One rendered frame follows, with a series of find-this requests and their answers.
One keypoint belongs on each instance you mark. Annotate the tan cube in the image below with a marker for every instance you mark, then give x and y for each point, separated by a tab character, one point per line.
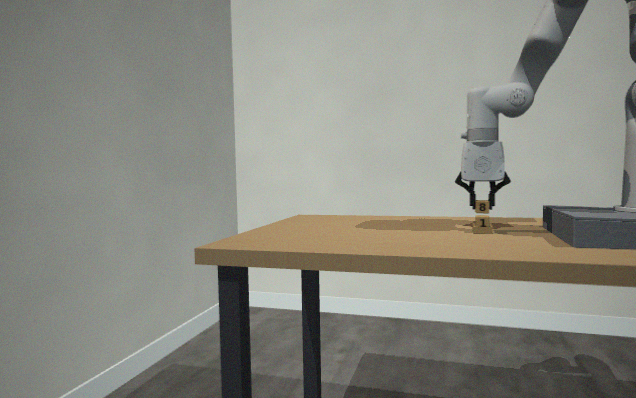
482	206
482	221

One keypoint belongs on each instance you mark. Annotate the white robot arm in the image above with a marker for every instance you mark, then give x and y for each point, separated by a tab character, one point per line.
542	47

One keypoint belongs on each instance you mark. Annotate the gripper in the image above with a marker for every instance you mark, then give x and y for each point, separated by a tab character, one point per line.
484	162

